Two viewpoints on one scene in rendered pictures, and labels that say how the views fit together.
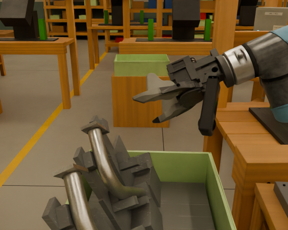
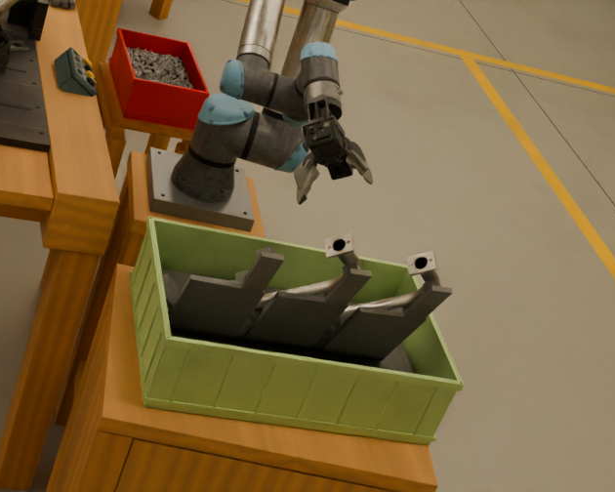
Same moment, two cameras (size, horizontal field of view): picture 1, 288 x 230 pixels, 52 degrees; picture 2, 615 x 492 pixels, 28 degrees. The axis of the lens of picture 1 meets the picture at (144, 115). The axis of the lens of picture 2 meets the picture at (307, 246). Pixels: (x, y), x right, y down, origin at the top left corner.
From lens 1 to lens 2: 2.57 m
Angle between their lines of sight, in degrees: 99
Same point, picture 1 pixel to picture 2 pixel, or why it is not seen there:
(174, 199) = not seen: hidden behind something
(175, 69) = (337, 135)
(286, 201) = (198, 207)
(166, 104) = (301, 176)
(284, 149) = (71, 154)
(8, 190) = not seen: outside the picture
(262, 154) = (89, 179)
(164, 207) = not seen: hidden behind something
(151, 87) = (363, 164)
